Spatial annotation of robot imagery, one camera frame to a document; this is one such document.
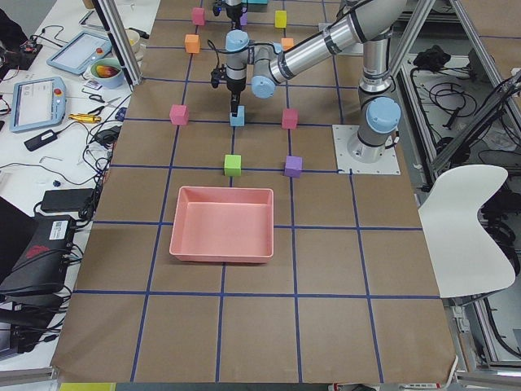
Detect scissors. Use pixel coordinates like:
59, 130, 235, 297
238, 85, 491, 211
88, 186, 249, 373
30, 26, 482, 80
87, 97, 120, 116

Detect pink block near base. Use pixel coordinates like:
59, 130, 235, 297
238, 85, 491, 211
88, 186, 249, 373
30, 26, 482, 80
281, 108, 299, 130

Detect teach pendant far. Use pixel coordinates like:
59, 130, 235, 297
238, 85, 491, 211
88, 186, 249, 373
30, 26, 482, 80
46, 31, 112, 75

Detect orange block near base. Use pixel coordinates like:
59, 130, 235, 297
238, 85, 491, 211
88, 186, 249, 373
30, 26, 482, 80
280, 37, 295, 51

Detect pink block left far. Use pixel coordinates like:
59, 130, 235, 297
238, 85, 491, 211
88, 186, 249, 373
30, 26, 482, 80
169, 104, 189, 125

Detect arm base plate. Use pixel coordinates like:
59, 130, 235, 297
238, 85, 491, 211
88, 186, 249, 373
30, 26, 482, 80
332, 125, 401, 175

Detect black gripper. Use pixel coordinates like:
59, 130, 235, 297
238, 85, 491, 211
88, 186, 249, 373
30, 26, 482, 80
228, 79, 244, 112

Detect white chair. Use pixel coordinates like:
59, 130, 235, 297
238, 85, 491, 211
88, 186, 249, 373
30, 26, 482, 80
418, 165, 515, 298

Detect pink block right far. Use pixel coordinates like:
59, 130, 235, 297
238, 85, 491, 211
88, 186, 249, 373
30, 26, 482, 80
191, 7, 206, 26

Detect turquoise plastic tray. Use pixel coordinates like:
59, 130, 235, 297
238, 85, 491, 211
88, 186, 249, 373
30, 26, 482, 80
243, 0, 269, 5

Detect aluminium frame post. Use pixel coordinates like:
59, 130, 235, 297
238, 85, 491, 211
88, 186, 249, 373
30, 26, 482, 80
93, 0, 142, 88

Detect teach pendant near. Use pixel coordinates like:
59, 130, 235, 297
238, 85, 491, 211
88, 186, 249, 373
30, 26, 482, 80
10, 77, 66, 133

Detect purple block right side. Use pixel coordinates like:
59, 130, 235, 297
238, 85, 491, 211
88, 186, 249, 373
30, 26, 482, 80
239, 13, 247, 27

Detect light blue block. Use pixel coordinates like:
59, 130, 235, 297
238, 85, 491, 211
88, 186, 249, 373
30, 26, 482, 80
229, 105, 245, 127

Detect orange block far side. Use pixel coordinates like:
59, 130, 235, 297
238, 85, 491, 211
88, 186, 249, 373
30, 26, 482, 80
184, 34, 201, 54

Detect beige bowl with lemon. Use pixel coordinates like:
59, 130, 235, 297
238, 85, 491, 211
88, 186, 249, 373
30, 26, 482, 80
125, 29, 143, 61

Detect purple block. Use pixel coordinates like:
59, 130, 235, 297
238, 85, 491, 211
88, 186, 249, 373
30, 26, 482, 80
239, 13, 247, 27
284, 156, 303, 178

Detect blue bowl with fruit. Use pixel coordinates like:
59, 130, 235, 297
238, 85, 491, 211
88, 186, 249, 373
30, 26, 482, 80
90, 58, 125, 89

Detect teach pendant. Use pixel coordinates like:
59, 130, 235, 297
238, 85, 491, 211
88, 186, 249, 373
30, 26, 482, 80
46, 31, 112, 75
10, 77, 66, 133

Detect pink plastic tray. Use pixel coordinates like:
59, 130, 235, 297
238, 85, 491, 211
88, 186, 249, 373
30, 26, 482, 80
169, 186, 274, 264

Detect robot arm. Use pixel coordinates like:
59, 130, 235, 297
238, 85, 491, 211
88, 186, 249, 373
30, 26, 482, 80
210, 1, 406, 119
212, 0, 249, 30

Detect black computer box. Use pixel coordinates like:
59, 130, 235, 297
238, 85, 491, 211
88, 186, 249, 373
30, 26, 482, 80
1, 199, 75, 300

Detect black power adapter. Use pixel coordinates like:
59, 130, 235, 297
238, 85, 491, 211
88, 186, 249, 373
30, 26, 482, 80
24, 130, 59, 152

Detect yellow block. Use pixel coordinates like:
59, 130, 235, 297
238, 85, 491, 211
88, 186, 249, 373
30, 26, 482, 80
274, 10, 287, 29

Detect green block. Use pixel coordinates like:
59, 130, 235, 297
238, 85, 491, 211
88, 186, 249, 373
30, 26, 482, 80
224, 154, 242, 177

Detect purple block left side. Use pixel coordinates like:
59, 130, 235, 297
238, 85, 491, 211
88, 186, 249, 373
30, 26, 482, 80
284, 156, 303, 178

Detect yellow screwdriver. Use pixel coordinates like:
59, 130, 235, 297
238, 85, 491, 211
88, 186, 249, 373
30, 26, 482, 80
68, 114, 102, 124

